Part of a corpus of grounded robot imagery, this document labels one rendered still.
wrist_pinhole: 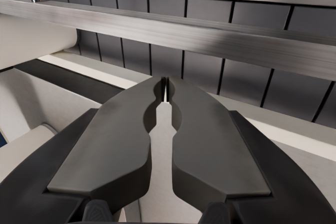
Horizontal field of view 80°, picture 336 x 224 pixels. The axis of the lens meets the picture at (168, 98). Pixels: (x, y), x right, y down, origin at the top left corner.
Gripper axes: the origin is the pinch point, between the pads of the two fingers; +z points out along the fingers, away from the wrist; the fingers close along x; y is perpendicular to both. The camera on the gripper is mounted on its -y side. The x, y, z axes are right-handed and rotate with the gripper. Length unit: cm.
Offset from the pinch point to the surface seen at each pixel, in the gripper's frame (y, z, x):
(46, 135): 24.6, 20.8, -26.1
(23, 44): 0.8, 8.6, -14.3
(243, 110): 3.3, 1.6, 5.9
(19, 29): -0.6, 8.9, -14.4
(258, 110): 3.3, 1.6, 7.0
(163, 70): 3.3, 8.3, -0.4
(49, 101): 16.4, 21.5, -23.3
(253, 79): 1.9, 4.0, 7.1
